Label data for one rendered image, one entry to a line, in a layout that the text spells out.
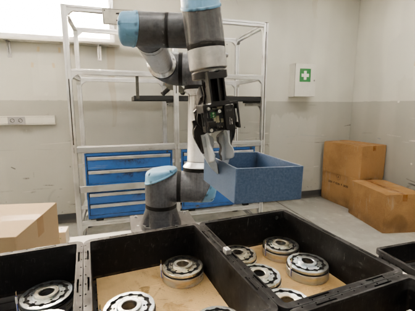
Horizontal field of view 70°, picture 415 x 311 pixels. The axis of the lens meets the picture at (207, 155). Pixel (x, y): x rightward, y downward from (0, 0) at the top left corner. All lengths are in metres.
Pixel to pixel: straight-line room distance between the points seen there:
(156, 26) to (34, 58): 2.87
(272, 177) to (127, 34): 0.43
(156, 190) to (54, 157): 2.52
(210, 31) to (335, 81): 3.91
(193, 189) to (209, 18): 0.62
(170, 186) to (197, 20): 0.62
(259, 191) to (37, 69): 3.10
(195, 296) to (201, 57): 0.52
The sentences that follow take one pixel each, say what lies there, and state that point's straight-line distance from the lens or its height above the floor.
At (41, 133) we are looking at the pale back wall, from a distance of 3.48.
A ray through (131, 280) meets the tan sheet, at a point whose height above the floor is 0.83.
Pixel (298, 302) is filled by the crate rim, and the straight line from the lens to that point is 0.57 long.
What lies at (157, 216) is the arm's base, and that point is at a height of 0.87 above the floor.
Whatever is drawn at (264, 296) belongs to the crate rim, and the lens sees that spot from 0.58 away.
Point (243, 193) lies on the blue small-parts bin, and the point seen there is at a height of 1.09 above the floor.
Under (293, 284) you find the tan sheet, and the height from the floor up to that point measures 0.83.
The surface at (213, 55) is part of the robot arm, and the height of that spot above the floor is 1.35.
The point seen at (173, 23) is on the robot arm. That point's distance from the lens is 0.69.
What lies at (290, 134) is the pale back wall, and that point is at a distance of 4.05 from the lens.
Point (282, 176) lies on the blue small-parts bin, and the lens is 0.60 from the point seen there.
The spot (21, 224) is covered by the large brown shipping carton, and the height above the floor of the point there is 0.90.
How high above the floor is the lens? 1.26
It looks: 9 degrees down
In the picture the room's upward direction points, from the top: straight up
